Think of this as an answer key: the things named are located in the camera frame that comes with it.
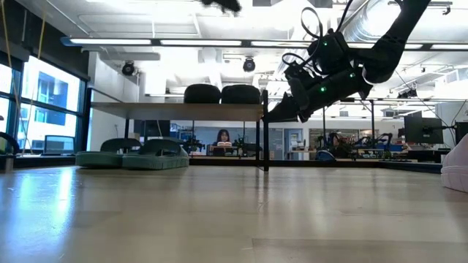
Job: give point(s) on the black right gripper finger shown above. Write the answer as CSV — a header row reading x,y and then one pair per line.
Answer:
x,y
287,111

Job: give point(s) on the black background rig frame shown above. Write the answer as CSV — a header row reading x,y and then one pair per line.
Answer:
x,y
372,124

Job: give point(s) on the pink slide sandal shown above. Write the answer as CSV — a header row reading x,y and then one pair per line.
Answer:
x,y
457,164

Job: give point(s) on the black round ceiling device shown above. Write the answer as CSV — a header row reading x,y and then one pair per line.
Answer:
x,y
249,65
128,68

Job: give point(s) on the wooden shelf black metal legs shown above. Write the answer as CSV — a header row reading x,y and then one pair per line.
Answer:
x,y
175,111

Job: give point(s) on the dark cabinet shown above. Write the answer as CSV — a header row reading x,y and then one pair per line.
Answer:
x,y
151,128

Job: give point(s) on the blue round object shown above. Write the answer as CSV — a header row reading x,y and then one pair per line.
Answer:
x,y
325,156

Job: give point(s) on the open laptop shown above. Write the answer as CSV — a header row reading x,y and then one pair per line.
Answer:
x,y
59,144

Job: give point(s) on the black aluminium table frame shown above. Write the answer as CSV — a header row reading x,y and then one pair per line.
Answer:
x,y
329,164

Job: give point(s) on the person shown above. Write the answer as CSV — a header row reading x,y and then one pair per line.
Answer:
x,y
223,137

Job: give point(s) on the black computer monitor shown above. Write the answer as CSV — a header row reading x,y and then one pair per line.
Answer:
x,y
423,129

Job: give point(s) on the green slide sandal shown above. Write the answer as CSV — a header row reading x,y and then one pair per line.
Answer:
x,y
98,159
155,160

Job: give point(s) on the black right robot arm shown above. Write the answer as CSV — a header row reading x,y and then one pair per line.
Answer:
x,y
395,40

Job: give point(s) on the long ceiling light strip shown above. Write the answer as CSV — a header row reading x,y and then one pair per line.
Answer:
x,y
201,42

